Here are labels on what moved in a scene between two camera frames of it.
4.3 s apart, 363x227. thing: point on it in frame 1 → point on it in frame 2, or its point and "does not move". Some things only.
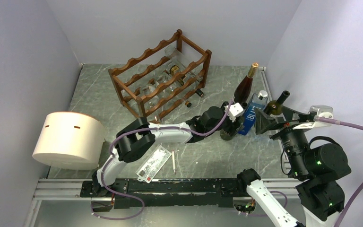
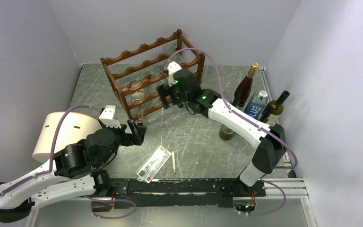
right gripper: [264, 122] → [165, 91]
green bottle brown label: [231, 128] does not move
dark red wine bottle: [243, 93] does not move
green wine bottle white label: [275, 107] does not move
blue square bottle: [259, 100] does not move
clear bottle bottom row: [156, 107] → [139, 110]
